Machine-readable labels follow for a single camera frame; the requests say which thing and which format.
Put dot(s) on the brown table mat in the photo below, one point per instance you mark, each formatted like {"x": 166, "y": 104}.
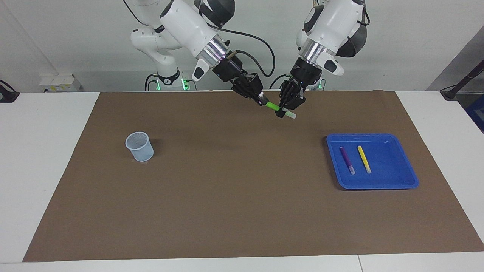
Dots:
{"x": 242, "y": 196}

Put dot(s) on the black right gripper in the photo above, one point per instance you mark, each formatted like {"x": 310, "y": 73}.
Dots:
{"x": 230, "y": 71}

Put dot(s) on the blue crate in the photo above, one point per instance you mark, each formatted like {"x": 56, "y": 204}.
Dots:
{"x": 477, "y": 113}

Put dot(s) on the green pen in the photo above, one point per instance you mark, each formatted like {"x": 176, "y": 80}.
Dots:
{"x": 272, "y": 105}

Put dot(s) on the black stand pole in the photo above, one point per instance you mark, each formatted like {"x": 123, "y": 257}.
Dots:
{"x": 465, "y": 81}

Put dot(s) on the white power strip box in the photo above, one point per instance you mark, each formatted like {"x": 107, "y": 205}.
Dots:
{"x": 60, "y": 82}

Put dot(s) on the blue plastic tray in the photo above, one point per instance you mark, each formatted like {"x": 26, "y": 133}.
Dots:
{"x": 389, "y": 166}

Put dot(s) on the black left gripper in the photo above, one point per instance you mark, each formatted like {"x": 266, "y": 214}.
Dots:
{"x": 305, "y": 73}

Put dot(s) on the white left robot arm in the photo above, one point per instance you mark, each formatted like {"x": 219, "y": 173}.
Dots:
{"x": 332, "y": 22}

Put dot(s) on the purple pen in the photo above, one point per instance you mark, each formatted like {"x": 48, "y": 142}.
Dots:
{"x": 346, "y": 158}

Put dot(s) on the yellow pen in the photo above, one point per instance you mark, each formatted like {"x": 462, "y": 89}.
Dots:
{"x": 364, "y": 158}

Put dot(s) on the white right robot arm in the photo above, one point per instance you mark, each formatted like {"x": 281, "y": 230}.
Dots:
{"x": 185, "y": 22}

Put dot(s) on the translucent plastic cup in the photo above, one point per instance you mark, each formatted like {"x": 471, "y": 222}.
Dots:
{"x": 140, "y": 151}

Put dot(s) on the black clamp mount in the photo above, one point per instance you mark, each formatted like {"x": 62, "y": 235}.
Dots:
{"x": 7, "y": 96}

